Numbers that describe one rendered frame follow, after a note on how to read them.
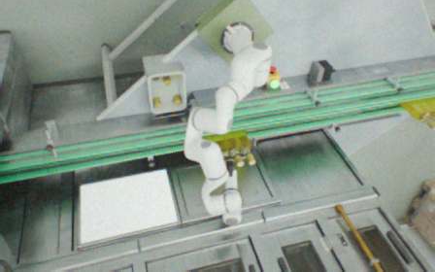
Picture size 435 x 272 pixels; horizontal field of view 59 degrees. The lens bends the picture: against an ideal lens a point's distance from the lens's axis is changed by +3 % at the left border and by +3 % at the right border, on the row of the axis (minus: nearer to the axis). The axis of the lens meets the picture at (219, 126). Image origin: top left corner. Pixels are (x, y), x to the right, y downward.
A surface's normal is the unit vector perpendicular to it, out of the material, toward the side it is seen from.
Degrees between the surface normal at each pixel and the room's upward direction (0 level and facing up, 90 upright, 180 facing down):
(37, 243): 90
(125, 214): 90
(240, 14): 1
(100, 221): 90
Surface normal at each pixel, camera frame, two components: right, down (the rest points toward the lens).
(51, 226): 0.03, -0.75
